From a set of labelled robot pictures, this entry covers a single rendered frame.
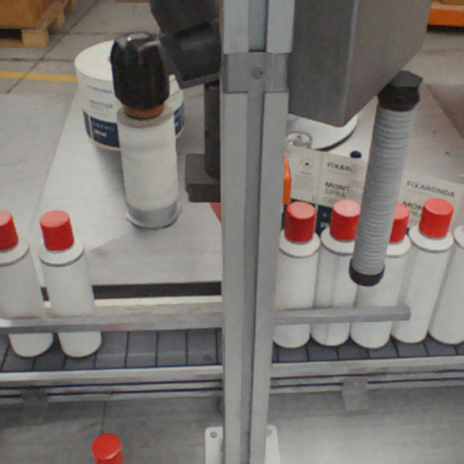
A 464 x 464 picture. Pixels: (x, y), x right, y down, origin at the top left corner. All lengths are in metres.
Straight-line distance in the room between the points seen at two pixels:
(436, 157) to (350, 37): 0.85
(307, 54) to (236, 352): 0.29
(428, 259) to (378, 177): 0.22
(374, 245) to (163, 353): 0.34
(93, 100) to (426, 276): 0.69
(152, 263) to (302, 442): 0.34
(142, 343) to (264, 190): 0.41
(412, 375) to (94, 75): 0.73
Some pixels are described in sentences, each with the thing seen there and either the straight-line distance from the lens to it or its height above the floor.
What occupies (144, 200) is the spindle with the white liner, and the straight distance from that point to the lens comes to 0.96.
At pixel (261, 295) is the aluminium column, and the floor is 1.12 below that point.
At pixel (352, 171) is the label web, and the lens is 0.83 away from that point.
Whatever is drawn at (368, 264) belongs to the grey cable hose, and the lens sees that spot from 0.59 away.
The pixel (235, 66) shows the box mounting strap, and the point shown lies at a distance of 0.41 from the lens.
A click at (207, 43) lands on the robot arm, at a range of 0.62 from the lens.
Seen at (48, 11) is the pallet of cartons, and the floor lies 0.14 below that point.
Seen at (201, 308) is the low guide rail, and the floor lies 0.90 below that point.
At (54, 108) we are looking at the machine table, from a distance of 1.50.
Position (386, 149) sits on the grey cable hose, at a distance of 0.52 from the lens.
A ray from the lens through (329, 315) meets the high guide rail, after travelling 0.74.
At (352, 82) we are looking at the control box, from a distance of 0.41.
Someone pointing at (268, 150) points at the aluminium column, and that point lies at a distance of 0.44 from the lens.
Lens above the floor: 1.49
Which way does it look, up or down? 38 degrees down
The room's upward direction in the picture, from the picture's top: straight up
